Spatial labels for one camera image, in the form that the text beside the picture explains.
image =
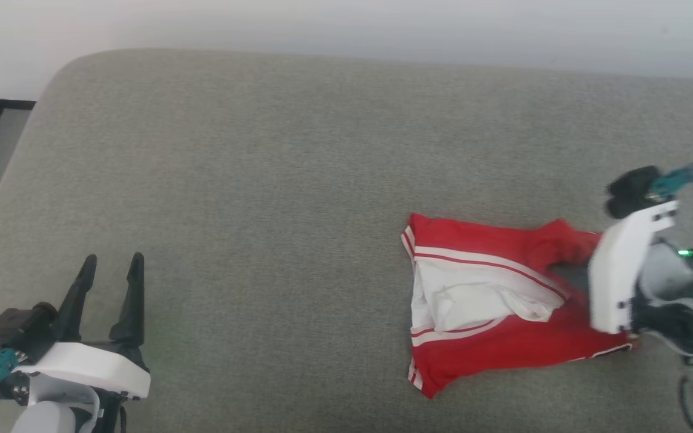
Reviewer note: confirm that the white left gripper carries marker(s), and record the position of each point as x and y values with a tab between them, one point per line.
94	367

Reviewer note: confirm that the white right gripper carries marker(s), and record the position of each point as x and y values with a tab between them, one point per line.
617	276

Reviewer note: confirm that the red Bulls basketball jersey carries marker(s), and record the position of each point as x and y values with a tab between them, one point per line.
503	355

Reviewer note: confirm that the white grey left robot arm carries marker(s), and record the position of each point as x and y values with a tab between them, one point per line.
49	418

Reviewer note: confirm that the grey fabric sofa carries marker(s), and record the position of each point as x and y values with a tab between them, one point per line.
298	180

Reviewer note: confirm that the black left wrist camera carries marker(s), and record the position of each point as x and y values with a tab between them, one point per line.
18	328

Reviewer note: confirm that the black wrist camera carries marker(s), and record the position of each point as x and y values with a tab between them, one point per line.
18	328
629	189

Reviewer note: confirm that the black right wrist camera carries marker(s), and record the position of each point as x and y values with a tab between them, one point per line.
629	189

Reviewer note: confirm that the teal right camera connector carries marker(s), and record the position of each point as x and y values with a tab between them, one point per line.
677	179

